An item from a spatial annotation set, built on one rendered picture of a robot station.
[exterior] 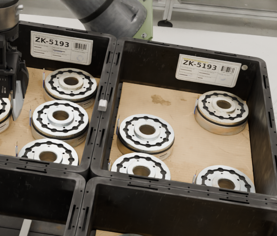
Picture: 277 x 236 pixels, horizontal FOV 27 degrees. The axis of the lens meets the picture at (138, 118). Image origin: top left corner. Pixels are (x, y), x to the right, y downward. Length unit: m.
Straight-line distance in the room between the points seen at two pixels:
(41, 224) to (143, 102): 0.37
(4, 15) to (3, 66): 0.09
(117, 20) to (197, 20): 1.92
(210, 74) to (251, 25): 2.12
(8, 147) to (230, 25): 2.34
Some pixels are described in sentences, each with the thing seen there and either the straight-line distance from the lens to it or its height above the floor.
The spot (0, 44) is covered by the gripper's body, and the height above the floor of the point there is 1.04.
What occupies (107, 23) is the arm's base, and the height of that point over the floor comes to 0.87.
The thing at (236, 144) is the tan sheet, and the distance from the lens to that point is 1.13.
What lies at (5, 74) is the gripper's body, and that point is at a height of 0.99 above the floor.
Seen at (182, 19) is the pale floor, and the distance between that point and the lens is 3.21.
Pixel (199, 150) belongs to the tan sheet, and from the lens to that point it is 1.10.
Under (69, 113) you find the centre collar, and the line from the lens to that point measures 1.07.
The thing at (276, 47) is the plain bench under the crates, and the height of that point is 0.70.
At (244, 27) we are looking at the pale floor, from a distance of 3.27.
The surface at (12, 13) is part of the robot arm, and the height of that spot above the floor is 1.08.
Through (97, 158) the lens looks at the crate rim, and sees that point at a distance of 0.90.
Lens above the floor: 1.54
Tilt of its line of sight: 39 degrees down
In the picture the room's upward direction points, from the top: 9 degrees clockwise
